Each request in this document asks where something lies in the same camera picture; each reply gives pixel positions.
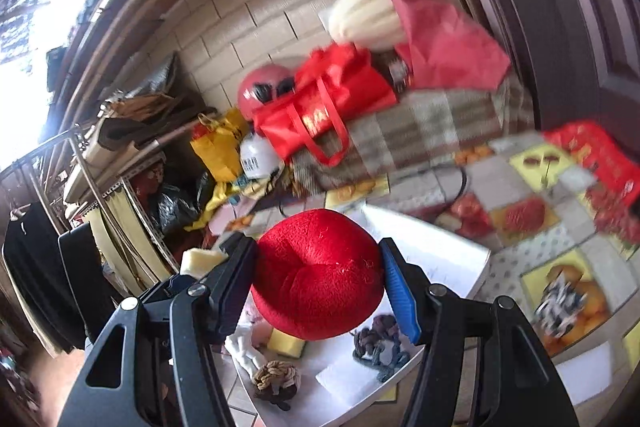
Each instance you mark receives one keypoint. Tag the red helmet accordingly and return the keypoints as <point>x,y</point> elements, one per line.
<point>260,89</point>

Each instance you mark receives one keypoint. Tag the red printed packet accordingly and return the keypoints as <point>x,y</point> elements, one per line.
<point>595,157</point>

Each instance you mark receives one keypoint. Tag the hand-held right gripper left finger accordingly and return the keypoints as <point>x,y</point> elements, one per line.
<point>240,287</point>

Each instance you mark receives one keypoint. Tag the black garment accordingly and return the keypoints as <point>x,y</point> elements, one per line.
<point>35,267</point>

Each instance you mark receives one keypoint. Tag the window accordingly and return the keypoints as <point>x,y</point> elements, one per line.
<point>50,7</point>

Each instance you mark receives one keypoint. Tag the metal storage rack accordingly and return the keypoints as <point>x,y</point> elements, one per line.
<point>82,157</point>

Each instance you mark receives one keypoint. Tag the white cloth toy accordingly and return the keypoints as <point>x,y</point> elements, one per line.
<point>245,352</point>

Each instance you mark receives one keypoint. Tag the dark jar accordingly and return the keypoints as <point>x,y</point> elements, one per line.
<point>400,72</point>

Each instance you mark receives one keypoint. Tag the red shopping bag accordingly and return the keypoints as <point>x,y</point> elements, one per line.
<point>325,107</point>

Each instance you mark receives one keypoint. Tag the plaid blanket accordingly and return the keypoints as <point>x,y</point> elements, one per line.
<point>425,122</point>

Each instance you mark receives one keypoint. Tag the pale yellow hanging cloth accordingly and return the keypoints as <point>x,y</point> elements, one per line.
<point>130,237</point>

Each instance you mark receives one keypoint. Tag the white cardboard box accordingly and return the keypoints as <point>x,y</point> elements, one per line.
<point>435,252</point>

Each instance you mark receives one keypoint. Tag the black white patterned cloth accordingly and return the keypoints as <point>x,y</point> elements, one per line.
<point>560,302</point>

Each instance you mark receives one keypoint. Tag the brown wooden door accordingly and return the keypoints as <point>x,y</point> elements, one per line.
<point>550,7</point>

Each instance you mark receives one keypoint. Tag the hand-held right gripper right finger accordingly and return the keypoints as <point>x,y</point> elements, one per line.
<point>400,294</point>

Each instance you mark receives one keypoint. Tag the yellow plastic bag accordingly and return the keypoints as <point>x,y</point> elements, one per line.
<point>220,149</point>

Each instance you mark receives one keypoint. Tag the red cloth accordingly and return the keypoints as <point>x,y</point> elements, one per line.
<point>445,42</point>

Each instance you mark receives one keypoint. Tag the red plush toy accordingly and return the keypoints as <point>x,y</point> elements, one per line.
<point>315,267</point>

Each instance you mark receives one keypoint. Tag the cream foam sponge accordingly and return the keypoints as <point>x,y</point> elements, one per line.
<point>200,261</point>

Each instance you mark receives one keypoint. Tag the yellow sponge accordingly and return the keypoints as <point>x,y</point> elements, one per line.
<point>287,343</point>

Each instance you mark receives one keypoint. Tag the black plastic bag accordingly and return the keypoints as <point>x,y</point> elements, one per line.
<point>175,207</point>

